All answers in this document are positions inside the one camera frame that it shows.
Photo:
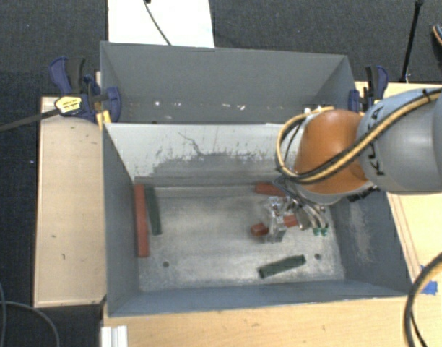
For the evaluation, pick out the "grey metal bin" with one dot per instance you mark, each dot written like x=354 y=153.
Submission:
x=213 y=85

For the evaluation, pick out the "pale wood board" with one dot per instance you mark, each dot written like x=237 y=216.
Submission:
x=69 y=212

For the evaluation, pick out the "dark green flat block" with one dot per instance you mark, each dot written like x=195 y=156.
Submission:
x=282 y=266
x=154 y=212

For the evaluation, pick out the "red-brown flat block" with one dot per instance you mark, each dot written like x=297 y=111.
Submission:
x=267 y=188
x=258 y=228
x=141 y=222

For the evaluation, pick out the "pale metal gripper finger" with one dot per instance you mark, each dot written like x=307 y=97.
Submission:
x=274 y=208
x=276 y=234

